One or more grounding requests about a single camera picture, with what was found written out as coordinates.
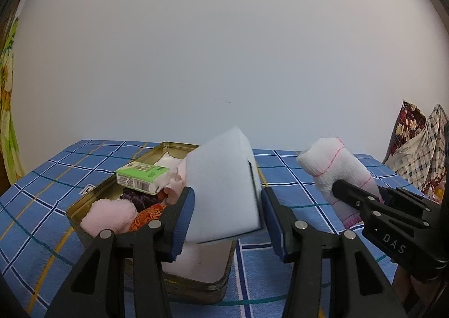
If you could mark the green floral curtain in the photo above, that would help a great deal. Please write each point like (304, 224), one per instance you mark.
(8, 128)

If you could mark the gold metal tin box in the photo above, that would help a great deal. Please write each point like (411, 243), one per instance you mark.
(196, 286)

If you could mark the red brocade pouch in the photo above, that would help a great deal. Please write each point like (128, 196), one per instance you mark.
(147, 216)

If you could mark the person's right hand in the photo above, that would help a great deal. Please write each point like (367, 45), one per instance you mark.
(414, 293)

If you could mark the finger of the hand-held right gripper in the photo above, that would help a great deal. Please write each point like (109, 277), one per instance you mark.
(357, 202)
(407, 198)

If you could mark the plastic bag with cartoon print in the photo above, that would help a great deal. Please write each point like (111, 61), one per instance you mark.
(438, 193)

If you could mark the pink fluffy towel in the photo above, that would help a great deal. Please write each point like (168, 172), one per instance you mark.
(105, 216)

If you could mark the white cloth with pink edging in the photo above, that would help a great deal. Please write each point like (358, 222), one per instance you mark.
(329, 163)

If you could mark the white sponge with black layer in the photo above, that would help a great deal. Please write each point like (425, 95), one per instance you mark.
(221, 184)

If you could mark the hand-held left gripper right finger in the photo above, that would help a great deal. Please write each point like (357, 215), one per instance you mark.
(275, 226)

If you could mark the plaid cloth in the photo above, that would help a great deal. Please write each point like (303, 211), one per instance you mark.
(431, 149)

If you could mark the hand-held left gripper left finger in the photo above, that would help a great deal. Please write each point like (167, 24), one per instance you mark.
(182, 219)

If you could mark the green tissue pack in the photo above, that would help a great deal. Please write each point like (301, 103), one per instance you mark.
(140, 172)

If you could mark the red floral cloth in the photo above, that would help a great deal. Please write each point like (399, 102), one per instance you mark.
(407, 128)

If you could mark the dark purple scrunchie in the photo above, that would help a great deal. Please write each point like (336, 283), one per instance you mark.
(140, 198)

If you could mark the blue plaid tablecloth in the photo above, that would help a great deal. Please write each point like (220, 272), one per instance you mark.
(42, 198)

